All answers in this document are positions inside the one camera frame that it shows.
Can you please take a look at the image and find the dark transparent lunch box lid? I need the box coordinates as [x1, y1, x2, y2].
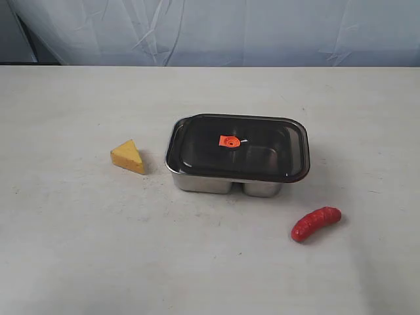
[166, 113, 311, 184]

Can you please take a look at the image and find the yellow cheese wedge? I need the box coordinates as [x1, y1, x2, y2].
[110, 139, 146, 175]

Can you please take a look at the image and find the red sausage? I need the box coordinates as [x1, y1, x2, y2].
[291, 207, 342, 243]

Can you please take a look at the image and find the steel two-compartment lunch box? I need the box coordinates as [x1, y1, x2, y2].
[164, 117, 308, 198]

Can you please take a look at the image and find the white backdrop cloth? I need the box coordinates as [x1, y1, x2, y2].
[1, 1, 419, 67]

